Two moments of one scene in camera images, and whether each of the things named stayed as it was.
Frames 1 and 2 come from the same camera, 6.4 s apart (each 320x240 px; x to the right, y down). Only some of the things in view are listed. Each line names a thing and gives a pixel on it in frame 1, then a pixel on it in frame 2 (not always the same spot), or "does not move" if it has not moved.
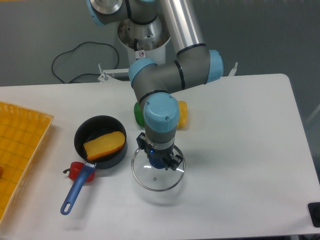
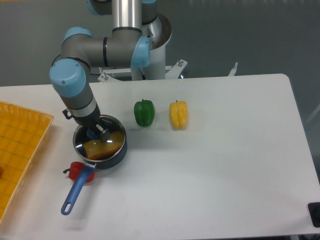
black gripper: x=173 y=162 -> x=89 y=120
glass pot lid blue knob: x=156 y=179 -> x=89 y=146
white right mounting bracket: x=232 y=72 does not move
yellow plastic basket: x=21 y=132 does not move
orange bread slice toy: x=104 y=144 does not move
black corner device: x=314 y=209 does not move
